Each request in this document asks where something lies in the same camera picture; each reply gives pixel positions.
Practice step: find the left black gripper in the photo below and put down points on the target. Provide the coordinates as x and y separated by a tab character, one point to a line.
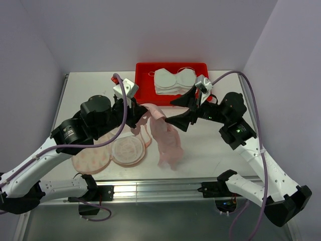
136	112

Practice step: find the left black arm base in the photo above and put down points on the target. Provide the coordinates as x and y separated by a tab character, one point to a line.
88	209

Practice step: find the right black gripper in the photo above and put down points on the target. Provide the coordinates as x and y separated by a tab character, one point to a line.
182	120

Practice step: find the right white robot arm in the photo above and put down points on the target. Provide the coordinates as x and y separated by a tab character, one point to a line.
280	196

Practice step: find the red plastic tray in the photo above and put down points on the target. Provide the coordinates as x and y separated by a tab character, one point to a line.
146	92

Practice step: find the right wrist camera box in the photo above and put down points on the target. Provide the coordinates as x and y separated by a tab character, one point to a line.
204	85

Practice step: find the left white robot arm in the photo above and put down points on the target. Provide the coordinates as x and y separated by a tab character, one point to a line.
23	189

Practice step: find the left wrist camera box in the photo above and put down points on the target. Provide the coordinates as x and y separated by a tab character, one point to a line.
130	88

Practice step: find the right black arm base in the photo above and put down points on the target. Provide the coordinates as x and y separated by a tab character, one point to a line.
213	188

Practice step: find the white bra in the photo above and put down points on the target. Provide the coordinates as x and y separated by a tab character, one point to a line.
167	83

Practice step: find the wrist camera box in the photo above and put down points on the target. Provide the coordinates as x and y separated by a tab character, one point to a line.
204	85
130	88

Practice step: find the pink bra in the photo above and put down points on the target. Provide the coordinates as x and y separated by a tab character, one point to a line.
166	135

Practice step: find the aluminium frame rail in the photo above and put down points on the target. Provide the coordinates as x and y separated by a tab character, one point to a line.
152	189

